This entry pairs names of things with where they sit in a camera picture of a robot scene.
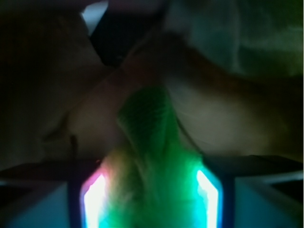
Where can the green plush animal toy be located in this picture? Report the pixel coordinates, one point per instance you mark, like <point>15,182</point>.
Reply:
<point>151,182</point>

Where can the white plastic bin lid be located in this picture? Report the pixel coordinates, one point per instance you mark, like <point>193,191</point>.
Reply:
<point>92,14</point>

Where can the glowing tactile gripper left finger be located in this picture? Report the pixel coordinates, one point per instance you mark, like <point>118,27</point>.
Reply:
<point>50,198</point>

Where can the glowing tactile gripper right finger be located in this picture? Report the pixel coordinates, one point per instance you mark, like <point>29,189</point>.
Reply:
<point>257,191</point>

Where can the brown paper bag tray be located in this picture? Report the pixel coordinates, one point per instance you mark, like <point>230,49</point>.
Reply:
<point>233,69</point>

